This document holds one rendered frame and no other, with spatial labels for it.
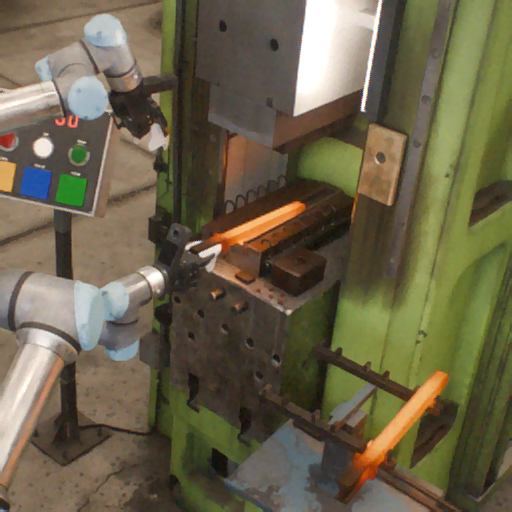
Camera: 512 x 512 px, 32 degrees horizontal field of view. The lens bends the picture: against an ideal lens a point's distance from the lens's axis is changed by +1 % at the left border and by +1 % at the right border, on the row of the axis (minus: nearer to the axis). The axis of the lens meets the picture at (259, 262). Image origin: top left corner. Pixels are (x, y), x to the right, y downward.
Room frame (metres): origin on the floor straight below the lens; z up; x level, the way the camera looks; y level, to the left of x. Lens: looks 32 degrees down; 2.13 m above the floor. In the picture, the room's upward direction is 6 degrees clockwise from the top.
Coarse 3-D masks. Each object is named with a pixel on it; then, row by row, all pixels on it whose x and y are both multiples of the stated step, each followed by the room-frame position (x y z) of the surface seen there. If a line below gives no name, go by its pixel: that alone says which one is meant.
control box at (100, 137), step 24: (96, 120) 2.14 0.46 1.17; (120, 120) 2.19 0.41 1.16; (0, 144) 2.13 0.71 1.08; (24, 144) 2.13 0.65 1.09; (72, 144) 2.11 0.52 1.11; (96, 144) 2.11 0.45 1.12; (24, 168) 2.10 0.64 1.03; (48, 168) 2.09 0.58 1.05; (72, 168) 2.08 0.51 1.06; (96, 168) 2.07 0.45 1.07; (0, 192) 2.07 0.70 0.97; (48, 192) 2.06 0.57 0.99; (96, 192) 2.04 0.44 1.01; (96, 216) 2.03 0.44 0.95
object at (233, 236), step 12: (300, 204) 2.11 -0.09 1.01; (264, 216) 2.01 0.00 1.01; (276, 216) 2.02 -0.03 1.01; (288, 216) 2.05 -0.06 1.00; (240, 228) 1.93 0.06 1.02; (252, 228) 1.93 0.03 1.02; (264, 228) 1.97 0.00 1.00; (204, 240) 1.83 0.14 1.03; (216, 240) 1.84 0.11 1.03; (228, 240) 1.85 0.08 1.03; (240, 240) 1.90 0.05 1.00; (192, 252) 1.78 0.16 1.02
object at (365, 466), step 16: (432, 384) 1.50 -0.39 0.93; (416, 400) 1.44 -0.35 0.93; (400, 416) 1.38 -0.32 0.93; (416, 416) 1.40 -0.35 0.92; (384, 432) 1.33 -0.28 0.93; (400, 432) 1.34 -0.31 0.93; (368, 448) 1.28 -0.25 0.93; (384, 448) 1.29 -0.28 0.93; (352, 464) 1.22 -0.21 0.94; (368, 464) 1.23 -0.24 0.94; (352, 480) 1.18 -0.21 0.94; (336, 496) 1.18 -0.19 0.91; (352, 496) 1.18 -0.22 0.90
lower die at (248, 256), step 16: (272, 192) 2.21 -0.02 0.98; (288, 192) 2.22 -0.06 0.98; (304, 192) 2.22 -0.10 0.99; (336, 192) 2.21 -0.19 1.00; (240, 208) 2.10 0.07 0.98; (256, 208) 2.10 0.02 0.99; (272, 208) 2.10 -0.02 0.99; (304, 208) 2.10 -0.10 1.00; (320, 208) 2.13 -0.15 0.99; (352, 208) 2.19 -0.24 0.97; (208, 224) 2.00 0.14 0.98; (224, 224) 2.00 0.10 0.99; (240, 224) 2.00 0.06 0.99; (288, 224) 2.02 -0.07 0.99; (320, 224) 2.07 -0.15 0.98; (256, 240) 1.92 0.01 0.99; (272, 240) 1.93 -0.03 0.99; (288, 240) 1.96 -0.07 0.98; (240, 256) 1.91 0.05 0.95; (256, 256) 1.88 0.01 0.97; (256, 272) 1.87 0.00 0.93
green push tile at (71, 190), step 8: (64, 176) 2.07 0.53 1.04; (72, 176) 2.06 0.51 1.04; (64, 184) 2.05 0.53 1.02; (72, 184) 2.05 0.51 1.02; (80, 184) 2.05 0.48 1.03; (64, 192) 2.04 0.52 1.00; (72, 192) 2.04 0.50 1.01; (80, 192) 2.04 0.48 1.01; (56, 200) 2.04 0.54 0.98; (64, 200) 2.03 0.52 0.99; (72, 200) 2.03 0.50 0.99; (80, 200) 2.03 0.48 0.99
